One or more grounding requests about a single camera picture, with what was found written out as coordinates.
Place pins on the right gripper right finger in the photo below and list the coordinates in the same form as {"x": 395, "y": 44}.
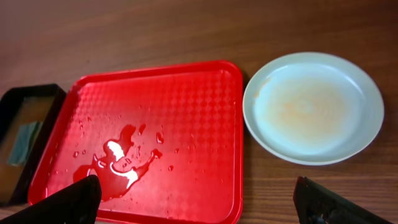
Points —
{"x": 317, "y": 205}

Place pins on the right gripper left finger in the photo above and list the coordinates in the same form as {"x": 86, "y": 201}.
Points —
{"x": 75, "y": 204}

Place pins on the green scouring sponge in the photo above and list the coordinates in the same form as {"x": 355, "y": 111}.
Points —
{"x": 26, "y": 136}

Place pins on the light blue plate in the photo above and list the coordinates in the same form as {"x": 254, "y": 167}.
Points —
{"x": 313, "y": 108}

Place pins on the red plastic tray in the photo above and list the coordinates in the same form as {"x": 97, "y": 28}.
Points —
{"x": 165, "y": 142}

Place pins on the black water basin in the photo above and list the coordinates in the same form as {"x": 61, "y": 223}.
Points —
{"x": 22, "y": 105}

